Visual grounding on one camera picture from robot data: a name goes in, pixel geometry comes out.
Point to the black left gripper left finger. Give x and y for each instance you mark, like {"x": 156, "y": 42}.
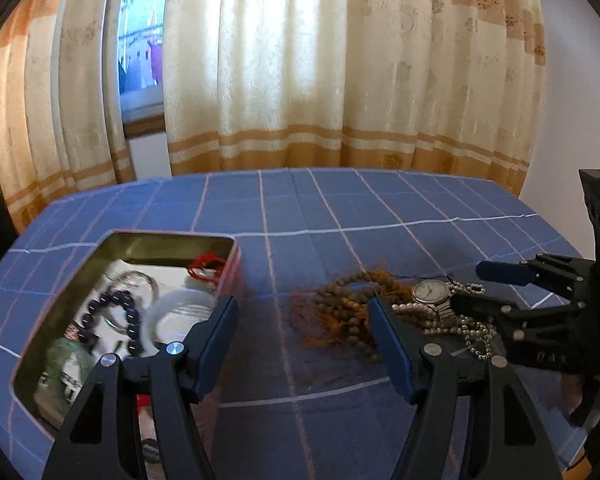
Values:
{"x": 100, "y": 435}

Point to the window with white frame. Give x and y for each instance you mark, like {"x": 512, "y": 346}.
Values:
{"x": 138, "y": 43}

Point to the pink metal tin box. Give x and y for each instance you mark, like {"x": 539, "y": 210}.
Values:
{"x": 134, "y": 340}

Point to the blue plaid bedsheet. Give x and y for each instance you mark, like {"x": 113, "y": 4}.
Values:
{"x": 287, "y": 410}

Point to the cream orange curtain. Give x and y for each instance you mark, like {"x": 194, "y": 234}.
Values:
{"x": 447, "y": 86}
{"x": 60, "y": 120}

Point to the clear glass bangle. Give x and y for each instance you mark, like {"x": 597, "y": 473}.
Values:
{"x": 125, "y": 299}

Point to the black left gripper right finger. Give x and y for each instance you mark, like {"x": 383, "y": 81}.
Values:
{"x": 504, "y": 435}

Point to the silver wristwatch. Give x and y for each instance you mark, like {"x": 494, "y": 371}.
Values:
{"x": 435, "y": 296}

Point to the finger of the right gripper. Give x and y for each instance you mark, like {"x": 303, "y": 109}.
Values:
{"x": 485, "y": 309}
{"x": 519, "y": 274}

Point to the left cream orange curtain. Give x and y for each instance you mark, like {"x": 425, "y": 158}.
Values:
{"x": 60, "y": 120}

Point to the right cream orange curtain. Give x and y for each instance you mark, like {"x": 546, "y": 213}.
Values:
{"x": 447, "y": 86}

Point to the white jade bangle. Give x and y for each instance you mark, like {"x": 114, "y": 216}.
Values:
{"x": 172, "y": 315}

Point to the green jade pendant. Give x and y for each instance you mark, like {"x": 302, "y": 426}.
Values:
{"x": 67, "y": 365}

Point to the brown wooden bead mala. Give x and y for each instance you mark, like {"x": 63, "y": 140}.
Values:
{"x": 334, "y": 316}

